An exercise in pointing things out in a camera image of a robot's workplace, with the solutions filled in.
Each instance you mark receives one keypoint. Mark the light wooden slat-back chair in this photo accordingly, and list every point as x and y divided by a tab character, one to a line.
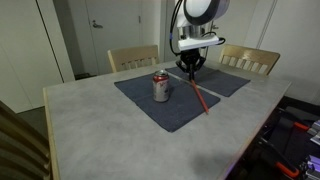
250	55
133	53
20	150

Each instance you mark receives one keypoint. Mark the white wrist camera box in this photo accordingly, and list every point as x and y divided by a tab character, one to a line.
198	43

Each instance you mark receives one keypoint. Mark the dark blue cloth placemat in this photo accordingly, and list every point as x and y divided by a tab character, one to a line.
226	83
173	113

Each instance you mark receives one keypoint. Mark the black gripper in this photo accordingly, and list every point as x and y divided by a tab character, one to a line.
191	56

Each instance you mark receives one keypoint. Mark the red and silver soda can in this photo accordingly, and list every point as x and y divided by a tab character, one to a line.
161	88

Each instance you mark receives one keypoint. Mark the red plastic straw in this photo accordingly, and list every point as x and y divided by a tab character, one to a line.
200	96

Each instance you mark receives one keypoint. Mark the black and orange bar clamp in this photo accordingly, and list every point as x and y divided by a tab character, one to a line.
286	170
301	126

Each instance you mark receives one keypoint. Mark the white room door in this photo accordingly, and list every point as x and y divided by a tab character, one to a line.
240	20
116	33

